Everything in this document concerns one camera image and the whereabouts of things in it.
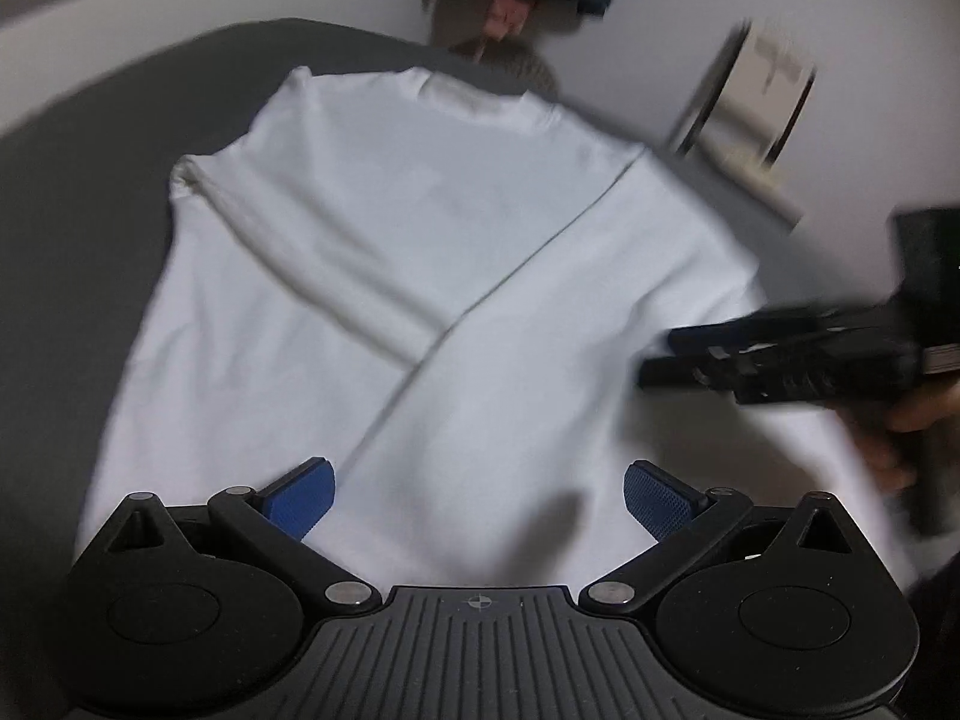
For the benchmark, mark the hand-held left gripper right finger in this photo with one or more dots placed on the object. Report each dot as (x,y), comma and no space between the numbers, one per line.
(660,501)

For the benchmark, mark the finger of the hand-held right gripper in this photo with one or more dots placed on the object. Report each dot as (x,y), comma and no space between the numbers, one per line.
(735,330)
(690,373)

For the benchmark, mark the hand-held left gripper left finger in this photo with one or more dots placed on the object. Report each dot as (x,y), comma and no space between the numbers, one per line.
(300,501)

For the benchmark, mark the white long-sleeved shirt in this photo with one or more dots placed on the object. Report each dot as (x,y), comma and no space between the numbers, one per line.
(450,240)

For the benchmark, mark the person's right hand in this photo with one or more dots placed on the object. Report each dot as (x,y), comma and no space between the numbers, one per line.
(881,442)

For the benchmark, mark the chair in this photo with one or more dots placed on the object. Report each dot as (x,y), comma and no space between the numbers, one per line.
(757,90)

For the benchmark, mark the woven basket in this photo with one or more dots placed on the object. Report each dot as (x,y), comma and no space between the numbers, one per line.
(517,64)

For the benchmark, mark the pink cloth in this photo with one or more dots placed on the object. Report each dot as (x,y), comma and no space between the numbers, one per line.
(510,11)

